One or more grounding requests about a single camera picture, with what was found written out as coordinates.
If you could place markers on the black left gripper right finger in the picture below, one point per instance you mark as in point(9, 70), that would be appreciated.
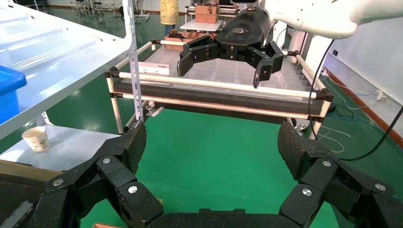
point(316, 176)

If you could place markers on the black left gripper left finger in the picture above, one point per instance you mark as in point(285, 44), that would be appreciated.
point(107, 176)

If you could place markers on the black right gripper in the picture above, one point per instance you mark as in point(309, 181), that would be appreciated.
point(245, 28)

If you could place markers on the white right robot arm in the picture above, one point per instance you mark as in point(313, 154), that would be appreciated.
point(314, 19)

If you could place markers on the brown cardboard box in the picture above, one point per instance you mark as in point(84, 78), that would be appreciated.
point(105, 226)

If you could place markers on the white label box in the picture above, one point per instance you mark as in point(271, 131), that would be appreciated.
point(154, 69)

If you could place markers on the white work table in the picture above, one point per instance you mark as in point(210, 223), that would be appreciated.
point(201, 25)

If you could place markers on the white table board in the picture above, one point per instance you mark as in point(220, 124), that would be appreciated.
point(72, 148)

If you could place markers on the brown shipping carton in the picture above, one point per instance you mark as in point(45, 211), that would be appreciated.
point(206, 15)

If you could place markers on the wooden crate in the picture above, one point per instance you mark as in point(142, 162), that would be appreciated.
point(176, 39)

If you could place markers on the person in yellow coat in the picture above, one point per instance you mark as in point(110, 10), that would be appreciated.
point(169, 12)

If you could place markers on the white paper cup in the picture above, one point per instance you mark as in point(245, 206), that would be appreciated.
point(36, 140)

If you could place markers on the silver binder clip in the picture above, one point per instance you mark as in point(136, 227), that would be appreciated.
point(154, 110)

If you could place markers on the green table cloth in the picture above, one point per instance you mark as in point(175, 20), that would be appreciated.
point(204, 157)

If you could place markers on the white metal shelf rack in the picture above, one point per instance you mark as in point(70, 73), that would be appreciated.
point(63, 56)

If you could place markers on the blue plastic bin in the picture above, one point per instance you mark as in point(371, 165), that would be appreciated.
point(8, 94)

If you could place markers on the white pipe frame cart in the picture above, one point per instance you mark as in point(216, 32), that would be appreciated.
point(220, 84)

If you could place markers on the black tray with wooden frame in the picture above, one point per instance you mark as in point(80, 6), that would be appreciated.
point(22, 170)

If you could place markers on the light grey slotted bracket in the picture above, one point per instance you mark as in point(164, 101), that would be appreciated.
point(15, 217)

